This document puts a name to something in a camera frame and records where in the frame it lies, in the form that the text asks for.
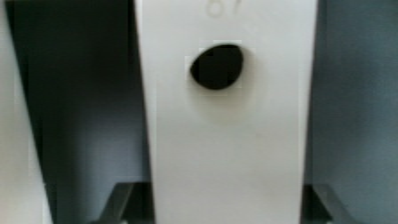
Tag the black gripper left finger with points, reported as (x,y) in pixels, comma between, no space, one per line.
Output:
(128,207)

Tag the white chair seat part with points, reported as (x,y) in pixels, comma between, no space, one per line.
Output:
(24,200)

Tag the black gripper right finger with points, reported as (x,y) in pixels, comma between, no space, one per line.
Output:
(324,210)

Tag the white chair back frame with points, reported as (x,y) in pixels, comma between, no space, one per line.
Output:
(228,133)

